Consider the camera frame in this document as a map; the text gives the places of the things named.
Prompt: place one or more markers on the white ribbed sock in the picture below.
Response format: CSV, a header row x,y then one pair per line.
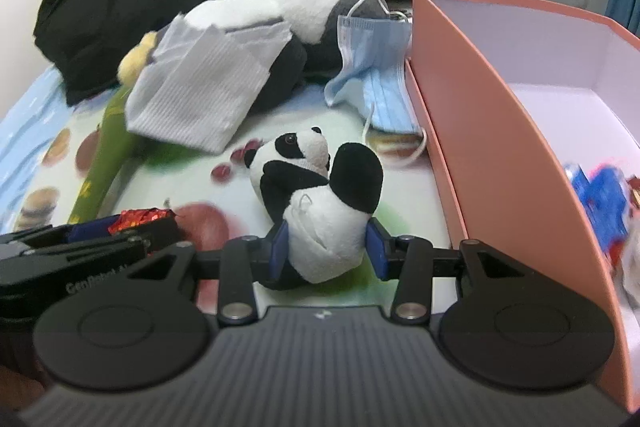
x,y
200,82

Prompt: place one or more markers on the penguin plush toy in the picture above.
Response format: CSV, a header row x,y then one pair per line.
x,y
305,2

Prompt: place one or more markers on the green plush toy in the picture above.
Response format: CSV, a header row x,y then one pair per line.
x,y
107,142

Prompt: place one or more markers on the blue face mask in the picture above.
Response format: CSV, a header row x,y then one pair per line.
x,y
370,57

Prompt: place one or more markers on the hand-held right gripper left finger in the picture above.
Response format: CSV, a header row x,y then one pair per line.
x,y
280,252

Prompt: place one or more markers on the blue packet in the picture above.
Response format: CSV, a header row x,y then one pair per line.
x,y
600,202

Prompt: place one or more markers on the white soft item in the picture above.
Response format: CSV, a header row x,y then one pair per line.
x,y
631,272

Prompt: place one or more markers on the panda plush toy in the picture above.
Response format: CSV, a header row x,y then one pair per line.
x,y
320,217

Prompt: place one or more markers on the pink cardboard box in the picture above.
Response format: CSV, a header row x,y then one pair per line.
x,y
500,147

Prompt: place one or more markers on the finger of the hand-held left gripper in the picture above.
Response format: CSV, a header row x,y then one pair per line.
x,y
90,229
100,247

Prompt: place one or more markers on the person's left hand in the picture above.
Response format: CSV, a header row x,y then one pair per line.
x,y
17,387

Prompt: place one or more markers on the red shiny wrapper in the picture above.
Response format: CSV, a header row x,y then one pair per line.
x,y
140,218

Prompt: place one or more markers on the small red trinket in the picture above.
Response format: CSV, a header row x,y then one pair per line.
x,y
635,192

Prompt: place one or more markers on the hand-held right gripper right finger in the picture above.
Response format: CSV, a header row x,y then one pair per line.
x,y
376,252

